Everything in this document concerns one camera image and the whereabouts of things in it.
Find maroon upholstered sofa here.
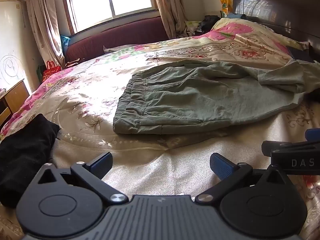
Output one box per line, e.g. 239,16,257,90
65,17,169,62

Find blue plastic bag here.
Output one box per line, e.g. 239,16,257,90
60,35,71,56

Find beige curtain left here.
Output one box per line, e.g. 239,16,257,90
26,0,65,67

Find yellow orange toy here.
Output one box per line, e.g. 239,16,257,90
220,0,233,17

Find dark wooden headboard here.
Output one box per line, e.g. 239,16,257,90
233,0,319,54

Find beige curtain right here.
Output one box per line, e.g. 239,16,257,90
156,0,187,39

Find black folded garment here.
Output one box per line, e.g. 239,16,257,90
1,114,60,209

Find wooden cabinet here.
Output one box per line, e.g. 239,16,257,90
0,80,29,128

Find dark clothes pile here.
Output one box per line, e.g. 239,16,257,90
200,15,221,34

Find beige curtain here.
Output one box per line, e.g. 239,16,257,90
26,0,65,67
156,0,187,39

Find grey-green pants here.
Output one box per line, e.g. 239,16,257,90
113,60,319,134

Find floral satin bedspread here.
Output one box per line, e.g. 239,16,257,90
1,18,319,239

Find red gift bag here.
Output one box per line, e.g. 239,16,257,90
42,61,62,82

